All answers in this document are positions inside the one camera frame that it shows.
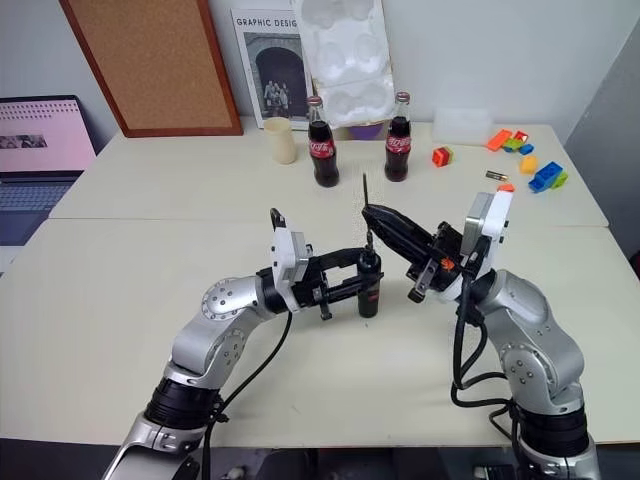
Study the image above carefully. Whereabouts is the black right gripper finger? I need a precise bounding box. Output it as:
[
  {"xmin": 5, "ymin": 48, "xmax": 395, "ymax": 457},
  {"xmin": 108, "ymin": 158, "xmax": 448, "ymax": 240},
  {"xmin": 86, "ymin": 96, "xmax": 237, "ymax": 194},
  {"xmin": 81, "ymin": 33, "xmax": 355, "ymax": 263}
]
[
  {"xmin": 368, "ymin": 218, "xmax": 434, "ymax": 274},
  {"xmin": 360, "ymin": 202, "xmax": 440, "ymax": 246}
]

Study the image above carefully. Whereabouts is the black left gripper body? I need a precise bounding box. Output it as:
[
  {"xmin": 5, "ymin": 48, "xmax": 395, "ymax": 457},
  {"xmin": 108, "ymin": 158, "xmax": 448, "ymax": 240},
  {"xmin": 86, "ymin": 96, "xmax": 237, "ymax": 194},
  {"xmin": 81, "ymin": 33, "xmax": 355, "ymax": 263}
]
[{"xmin": 290, "ymin": 253, "xmax": 335, "ymax": 322}]

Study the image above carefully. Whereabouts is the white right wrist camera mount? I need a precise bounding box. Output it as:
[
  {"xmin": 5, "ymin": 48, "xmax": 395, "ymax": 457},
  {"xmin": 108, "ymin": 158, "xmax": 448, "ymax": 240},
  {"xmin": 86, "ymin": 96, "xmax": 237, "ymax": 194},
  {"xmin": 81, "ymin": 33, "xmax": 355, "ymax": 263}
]
[{"xmin": 460, "ymin": 189, "xmax": 516, "ymax": 282}]

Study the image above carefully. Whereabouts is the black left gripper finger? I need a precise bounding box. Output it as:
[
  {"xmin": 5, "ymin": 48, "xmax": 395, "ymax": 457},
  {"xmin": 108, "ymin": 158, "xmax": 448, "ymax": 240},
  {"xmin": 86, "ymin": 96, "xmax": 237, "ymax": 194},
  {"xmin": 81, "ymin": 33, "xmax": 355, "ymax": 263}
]
[
  {"xmin": 323, "ymin": 272, "xmax": 385, "ymax": 303},
  {"xmin": 319, "ymin": 247, "xmax": 372, "ymax": 272}
]

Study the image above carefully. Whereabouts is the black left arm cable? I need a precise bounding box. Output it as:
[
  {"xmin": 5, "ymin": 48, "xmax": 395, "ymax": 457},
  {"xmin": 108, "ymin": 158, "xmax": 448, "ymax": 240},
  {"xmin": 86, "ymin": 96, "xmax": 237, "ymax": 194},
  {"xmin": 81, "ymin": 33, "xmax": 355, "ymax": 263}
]
[{"xmin": 199, "ymin": 207, "xmax": 294, "ymax": 480}]

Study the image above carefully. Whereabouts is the open laptop pink screen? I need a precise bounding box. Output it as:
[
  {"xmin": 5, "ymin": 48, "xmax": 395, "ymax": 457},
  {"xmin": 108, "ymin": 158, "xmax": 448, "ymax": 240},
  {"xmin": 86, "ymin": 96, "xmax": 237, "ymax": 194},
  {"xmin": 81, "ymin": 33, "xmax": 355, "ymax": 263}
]
[{"xmin": 0, "ymin": 95, "xmax": 99, "ymax": 247}]

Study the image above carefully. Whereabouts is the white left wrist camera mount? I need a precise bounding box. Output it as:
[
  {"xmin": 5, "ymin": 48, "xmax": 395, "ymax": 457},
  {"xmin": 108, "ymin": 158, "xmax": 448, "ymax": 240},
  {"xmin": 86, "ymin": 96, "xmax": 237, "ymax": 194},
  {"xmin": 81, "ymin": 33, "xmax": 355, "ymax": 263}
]
[{"xmin": 268, "ymin": 225, "xmax": 314, "ymax": 314}]

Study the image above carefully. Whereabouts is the purple bowl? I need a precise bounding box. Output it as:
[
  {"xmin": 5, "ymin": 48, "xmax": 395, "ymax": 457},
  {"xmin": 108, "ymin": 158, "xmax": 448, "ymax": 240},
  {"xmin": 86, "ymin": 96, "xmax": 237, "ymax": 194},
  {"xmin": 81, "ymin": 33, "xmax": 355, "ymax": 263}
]
[{"xmin": 347, "ymin": 123, "xmax": 386, "ymax": 142}]

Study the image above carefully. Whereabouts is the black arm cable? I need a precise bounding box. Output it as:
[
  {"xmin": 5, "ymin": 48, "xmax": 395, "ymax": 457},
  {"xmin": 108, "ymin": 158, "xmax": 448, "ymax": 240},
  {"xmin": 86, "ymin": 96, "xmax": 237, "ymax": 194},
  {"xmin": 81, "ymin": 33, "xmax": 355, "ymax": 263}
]
[
  {"xmin": 448, "ymin": 234, "xmax": 524, "ymax": 444},
  {"xmin": 199, "ymin": 207, "xmax": 294, "ymax": 480}
]

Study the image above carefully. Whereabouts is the brown framed cork board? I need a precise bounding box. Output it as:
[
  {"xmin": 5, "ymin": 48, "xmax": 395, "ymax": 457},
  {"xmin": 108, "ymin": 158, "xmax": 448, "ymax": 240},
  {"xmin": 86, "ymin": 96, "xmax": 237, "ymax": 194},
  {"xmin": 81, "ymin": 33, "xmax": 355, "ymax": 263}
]
[{"xmin": 58, "ymin": 0, "xmax": 245, "ymax": 139}]

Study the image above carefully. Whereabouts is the beige ribbed cup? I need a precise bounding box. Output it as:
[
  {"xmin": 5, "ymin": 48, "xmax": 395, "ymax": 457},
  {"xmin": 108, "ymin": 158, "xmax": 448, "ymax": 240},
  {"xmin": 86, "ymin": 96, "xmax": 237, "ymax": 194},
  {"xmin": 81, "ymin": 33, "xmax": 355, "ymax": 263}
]
[{"xmin": 263, "ymin": 116, "xmax": 299, "ymax": 166}]

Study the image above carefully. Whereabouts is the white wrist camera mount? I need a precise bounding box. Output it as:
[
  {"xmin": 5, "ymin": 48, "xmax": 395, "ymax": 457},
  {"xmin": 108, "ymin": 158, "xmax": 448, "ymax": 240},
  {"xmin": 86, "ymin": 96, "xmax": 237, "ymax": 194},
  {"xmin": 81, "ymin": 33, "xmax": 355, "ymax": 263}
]
[
  {"xmin": 460, "ymin": 189, "xmax": 516, "ymax": 282},
  {"xmin": 268, "ymin": 225, "xmax": 314, "ymax": 314}
]

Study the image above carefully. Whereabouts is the white moulded foam tray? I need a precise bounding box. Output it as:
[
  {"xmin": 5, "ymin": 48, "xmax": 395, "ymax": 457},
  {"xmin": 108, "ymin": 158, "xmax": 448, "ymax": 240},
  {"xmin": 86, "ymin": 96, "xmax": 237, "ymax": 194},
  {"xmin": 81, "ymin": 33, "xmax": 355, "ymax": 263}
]
[{"xmin": 291, "ymin": 0, "xmax": 395, "ymax": 133}]

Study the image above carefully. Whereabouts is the thin metal screwdriver bit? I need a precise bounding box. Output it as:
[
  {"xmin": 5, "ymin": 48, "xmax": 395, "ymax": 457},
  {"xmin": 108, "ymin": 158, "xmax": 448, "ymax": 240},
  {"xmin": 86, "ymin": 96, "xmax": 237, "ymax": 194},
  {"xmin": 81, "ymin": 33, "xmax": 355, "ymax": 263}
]
[{"xmin": 360, "ymin": 172, "xmax": 375, "ymax": 251}]

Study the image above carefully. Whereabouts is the large blue toy block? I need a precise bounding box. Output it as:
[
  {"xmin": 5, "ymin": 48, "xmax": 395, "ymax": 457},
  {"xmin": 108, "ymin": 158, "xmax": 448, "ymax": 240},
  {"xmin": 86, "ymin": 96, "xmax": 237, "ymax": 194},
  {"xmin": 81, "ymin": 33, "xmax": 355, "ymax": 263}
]
[{"xmin": 527, "ymin": 161, "xmax": 563, "ymax": 194}]

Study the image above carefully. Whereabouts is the orange flat toy block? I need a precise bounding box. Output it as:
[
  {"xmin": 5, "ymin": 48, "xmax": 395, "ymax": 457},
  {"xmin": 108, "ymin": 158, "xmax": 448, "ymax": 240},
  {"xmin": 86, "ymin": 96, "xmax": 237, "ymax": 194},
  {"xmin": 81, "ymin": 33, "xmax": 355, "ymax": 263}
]
[{"xmin": 485, "ymin": 128, "xmax": 514, "ymax": 152}]

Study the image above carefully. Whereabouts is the glass cola bottle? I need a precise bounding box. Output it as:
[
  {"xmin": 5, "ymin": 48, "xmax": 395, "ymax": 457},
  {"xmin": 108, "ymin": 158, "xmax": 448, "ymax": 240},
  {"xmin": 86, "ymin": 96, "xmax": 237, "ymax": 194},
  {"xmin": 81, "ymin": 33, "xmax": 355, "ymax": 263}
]
[
  {"xmin": 383, "ymin": 90, "xmax": 414, "ymax": 183},
  {"xmin": 305, "ymin": 95, "xmax": 342, "ymax": 189}
]

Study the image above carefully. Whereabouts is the graphic design book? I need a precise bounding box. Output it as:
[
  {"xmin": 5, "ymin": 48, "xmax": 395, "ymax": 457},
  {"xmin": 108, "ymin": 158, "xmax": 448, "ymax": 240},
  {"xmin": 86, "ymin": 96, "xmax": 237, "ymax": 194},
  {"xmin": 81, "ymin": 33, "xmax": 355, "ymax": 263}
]
[{"xmin": 230, "ymin": 8, "xmax": 314, "ymax": 132}]

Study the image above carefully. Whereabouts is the black electric screwdriver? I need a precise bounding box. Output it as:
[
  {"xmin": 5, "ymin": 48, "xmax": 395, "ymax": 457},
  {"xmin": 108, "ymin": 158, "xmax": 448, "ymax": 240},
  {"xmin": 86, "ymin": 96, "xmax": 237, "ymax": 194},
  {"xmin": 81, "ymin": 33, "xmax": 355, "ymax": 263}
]
[{"xmin": 355, "ymin": 246, "xmax": 385, "ymax": 319}]

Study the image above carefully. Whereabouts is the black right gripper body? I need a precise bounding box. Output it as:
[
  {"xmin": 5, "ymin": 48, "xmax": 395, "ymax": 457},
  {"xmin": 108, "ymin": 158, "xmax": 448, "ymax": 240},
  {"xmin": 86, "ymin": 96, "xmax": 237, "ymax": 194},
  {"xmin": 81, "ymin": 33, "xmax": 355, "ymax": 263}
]
[{"xmin": 404, "ymin": 221, "xmax": 477, "ymax": 304}]

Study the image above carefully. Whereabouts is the clear plastic box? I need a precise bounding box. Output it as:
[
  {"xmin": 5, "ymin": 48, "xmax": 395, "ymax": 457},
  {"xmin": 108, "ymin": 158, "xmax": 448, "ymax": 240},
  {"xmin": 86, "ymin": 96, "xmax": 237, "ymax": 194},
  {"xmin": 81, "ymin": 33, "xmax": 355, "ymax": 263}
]
[{"xmin": 431, "ymin": 106, "xmax": 494, "ymax": 147}]

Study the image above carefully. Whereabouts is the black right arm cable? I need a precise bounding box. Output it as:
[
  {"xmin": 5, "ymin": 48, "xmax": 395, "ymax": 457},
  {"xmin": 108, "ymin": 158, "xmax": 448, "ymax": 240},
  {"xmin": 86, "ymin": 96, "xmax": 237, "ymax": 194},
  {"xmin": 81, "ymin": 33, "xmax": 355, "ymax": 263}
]
[{"xmin": 448, "ymin": 234, "xmax": 524, "ymax": 444}]

